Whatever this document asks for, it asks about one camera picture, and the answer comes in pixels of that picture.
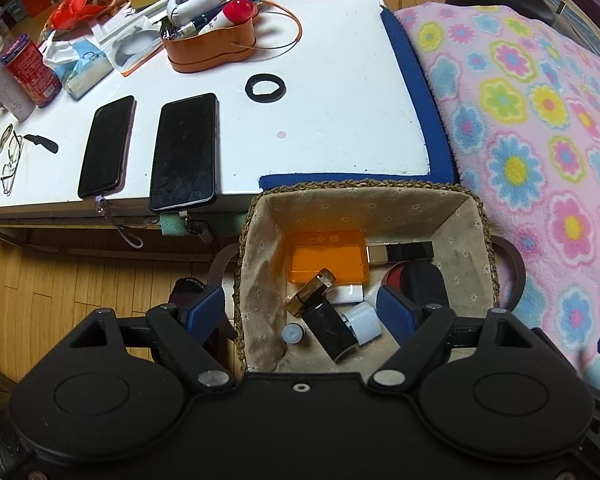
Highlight slim black smartphone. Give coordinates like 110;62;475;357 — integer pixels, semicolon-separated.
77;95;136;199

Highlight blue table edge guard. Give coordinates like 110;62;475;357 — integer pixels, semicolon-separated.
257;5;456;193

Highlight black perfume bottle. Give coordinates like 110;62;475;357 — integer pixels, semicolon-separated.
286;268;361;363

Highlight red tin can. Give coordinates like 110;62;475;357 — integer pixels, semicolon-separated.
1;34;62;108

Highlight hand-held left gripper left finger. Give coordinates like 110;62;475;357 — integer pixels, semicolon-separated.
67;285;233;392

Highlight green foam block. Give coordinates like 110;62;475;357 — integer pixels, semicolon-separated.
161;215;188;238

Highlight pink floral fleece blanket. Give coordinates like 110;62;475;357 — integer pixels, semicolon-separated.
397;4;600;411

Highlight black rubber ring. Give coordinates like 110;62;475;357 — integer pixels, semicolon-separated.
245;73;287;104

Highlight orange cord loop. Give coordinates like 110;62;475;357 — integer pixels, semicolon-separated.
240;0;303;53

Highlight black red round case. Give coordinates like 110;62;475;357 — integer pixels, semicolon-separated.
382;261;448;321

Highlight small white round cap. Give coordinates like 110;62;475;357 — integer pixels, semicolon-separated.
281;322;307;346

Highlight lavender thermos bottle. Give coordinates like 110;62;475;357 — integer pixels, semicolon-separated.
0;50;36;122

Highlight small black clip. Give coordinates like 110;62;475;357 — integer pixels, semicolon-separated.
24;134;59;154

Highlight woven basket with fabric lining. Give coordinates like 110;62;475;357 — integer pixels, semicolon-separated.
209;180;525;376

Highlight orange plastic box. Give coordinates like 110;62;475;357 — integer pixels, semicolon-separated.
286;230;372;286

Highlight orange plastic bag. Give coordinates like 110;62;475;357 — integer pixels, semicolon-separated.
47;0;126;31

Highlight eyeglasses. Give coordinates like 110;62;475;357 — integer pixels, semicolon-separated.
0;131;25;197

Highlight white tube with red cap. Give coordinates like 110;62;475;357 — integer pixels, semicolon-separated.
197;0;257;36

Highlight white charger adapter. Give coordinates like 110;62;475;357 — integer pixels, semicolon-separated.
332;282;366;306

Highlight wide black smartphone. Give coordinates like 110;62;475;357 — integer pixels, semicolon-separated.
149;92;220;212

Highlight lavender phone strap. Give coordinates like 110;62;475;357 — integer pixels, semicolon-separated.
95;196;145;250

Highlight white cylindrical cap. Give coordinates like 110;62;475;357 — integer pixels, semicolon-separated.
340;301;383;346

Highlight blue tissue pack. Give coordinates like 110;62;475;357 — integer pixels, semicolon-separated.
42;35;113;100

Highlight black gold rectangular case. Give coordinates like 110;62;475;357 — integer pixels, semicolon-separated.
365;241;435;265

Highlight orange leather organizer box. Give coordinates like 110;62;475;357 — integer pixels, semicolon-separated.
164;10;258;73

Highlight white plastic tray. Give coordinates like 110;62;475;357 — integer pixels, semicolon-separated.
91;15;163;77

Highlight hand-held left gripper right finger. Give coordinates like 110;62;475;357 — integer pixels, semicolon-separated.
369;285;536;391

